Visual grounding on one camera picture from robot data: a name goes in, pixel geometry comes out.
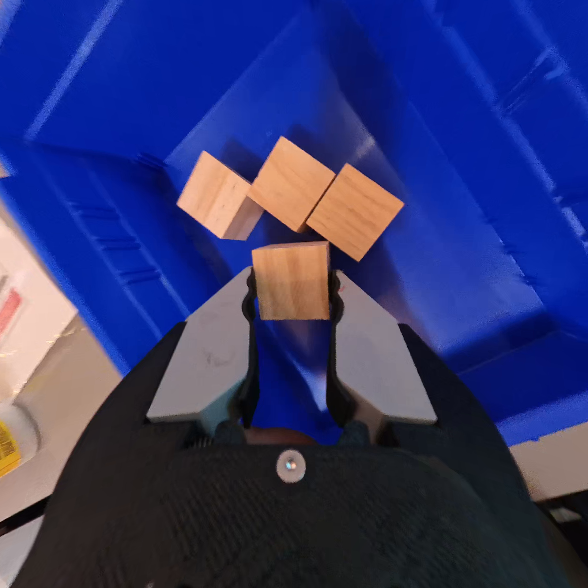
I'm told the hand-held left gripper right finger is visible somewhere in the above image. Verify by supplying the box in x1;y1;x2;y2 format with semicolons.
327;270;437;439

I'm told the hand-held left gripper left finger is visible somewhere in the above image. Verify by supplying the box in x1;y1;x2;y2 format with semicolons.
146;267;259;435

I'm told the blue striped wooden cube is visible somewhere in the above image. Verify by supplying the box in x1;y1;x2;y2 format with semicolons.
252;241;331;321
248;136;337;233
177;151;265;241
305;163;405;262

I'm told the blue plastic bin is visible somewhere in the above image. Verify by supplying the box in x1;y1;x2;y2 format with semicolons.
0;0;588;448

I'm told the white bagged paper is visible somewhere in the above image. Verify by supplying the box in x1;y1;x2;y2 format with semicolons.
0;216;80;400

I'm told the white disinfecting wipes canister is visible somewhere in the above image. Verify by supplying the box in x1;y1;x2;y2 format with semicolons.
0;399;43;479

